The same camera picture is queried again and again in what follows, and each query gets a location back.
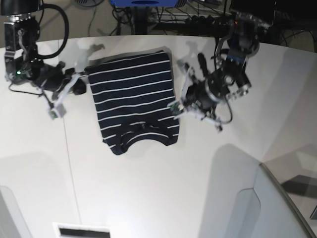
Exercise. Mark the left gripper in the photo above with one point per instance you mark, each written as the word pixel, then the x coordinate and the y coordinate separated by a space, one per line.
pixel 203 96

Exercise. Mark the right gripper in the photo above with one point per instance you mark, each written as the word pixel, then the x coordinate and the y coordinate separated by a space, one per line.
pixel 52 78

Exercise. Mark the navy white striped t-shirt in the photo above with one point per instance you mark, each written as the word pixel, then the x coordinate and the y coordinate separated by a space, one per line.
pixel 131 97

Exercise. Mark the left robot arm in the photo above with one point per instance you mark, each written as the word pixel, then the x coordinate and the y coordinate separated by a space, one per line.
pixel 232 51

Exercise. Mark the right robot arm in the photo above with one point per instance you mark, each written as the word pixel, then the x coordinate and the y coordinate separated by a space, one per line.
pixel 23 63

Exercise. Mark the black power strip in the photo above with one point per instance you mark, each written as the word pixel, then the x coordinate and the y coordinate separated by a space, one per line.
pixel 201 20

